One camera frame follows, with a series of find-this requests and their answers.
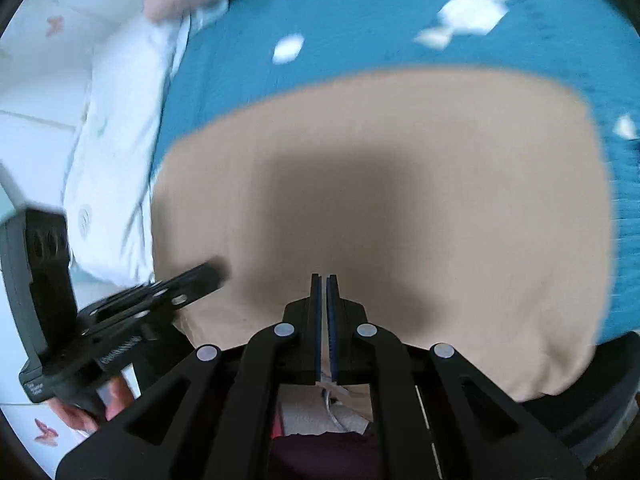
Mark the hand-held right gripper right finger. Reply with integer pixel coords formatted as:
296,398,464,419
326,274,586,480

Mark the tan button-up jacket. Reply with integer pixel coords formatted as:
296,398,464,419
150,67,618,403

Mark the white pillow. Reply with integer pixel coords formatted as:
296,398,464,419
60,7,231,283

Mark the person's left hand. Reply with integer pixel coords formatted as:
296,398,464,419
50,375,137,434

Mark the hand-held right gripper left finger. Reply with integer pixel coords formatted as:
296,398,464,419
55,273,323,480

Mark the white cloth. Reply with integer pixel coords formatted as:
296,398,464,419
279,382,373,437

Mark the maroon cloth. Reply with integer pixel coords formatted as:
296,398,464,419
270,431,382,480

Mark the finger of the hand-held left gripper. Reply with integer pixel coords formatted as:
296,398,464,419
80,256,232,334

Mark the teal quilted bed mat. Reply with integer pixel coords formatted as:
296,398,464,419
150,0,640,346

